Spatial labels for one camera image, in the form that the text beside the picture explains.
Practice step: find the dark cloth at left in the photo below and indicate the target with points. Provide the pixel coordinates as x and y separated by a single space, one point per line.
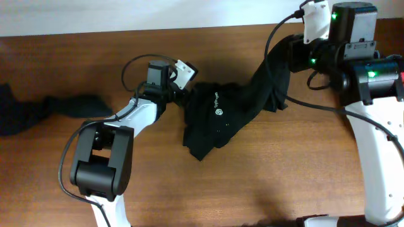
17 116

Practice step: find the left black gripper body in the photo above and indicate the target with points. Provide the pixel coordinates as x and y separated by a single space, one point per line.
182 96

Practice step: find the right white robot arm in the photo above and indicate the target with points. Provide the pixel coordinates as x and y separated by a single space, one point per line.
338 41

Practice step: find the black t-shirt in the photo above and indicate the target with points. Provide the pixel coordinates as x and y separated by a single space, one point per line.
216 112

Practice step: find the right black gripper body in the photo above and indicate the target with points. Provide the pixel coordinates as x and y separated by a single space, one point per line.
297 51

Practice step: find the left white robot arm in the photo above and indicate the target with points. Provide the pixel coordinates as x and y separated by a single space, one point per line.
102 161

